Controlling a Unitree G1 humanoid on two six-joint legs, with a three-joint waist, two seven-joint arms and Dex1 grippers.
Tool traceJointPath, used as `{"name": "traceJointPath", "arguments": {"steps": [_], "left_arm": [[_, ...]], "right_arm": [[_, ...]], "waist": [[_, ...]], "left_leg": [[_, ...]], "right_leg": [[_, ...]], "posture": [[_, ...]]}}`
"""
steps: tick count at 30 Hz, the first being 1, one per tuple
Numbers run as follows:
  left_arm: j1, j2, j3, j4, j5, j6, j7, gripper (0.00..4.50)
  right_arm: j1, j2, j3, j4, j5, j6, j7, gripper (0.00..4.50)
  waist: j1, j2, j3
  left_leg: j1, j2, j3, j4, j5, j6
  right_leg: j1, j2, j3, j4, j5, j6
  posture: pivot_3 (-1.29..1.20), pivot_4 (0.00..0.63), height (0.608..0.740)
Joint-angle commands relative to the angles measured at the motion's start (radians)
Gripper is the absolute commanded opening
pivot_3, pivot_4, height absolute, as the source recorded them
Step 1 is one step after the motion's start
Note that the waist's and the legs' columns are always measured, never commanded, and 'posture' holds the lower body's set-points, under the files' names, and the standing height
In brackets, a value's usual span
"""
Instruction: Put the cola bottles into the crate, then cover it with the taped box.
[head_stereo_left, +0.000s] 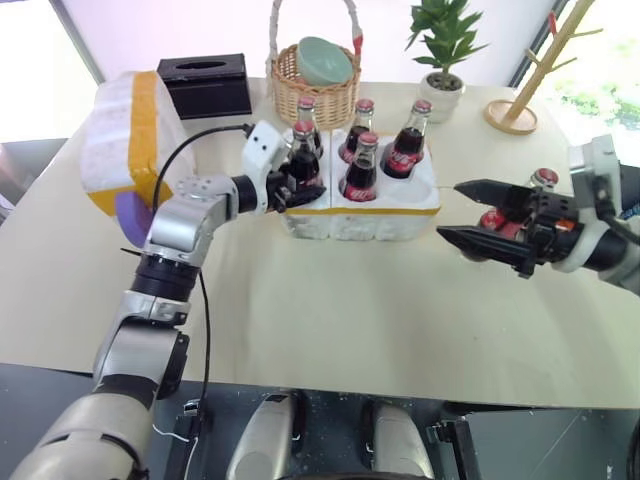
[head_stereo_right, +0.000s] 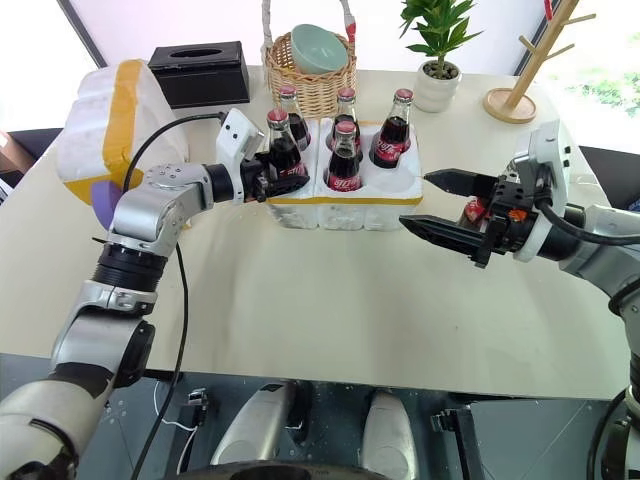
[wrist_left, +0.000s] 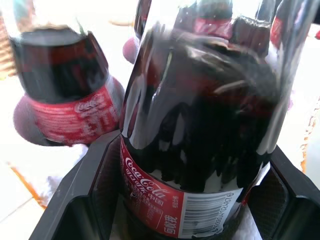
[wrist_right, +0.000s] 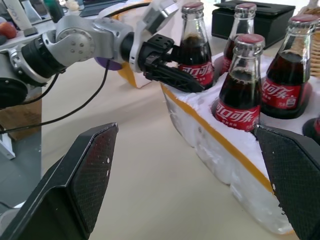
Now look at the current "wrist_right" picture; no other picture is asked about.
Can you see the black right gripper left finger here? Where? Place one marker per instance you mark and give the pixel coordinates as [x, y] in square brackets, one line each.
[75, 180]

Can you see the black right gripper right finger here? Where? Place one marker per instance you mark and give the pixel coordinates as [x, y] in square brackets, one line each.
[297, 180]

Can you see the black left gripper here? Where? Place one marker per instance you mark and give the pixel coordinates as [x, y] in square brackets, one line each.
[155, 53]

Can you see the glass cola bottle red label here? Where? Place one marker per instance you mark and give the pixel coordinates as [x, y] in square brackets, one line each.
[238, 37]
[196, 57]
[240, 100]
[287, 75]

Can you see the white foam crate yellow tape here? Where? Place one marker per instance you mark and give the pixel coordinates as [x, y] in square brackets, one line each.
[220, 155]

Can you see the brown cardboard box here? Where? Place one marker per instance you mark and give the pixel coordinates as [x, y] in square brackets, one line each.
[22, 117]

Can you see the black rectangular box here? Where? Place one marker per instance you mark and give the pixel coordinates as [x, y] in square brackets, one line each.
[270, 22]

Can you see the purple round object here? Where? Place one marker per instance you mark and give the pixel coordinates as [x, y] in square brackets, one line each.
[111, 65]

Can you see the grey laptop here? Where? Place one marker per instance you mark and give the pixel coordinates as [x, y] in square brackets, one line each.
[102, 7]

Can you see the woven wicker basket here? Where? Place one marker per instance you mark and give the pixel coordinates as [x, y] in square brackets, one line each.
[315, 50]

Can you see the red apple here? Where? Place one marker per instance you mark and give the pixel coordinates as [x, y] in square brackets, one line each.
[7, 30]

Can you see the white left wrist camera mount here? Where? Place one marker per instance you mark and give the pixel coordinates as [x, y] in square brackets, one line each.
[137, 47]

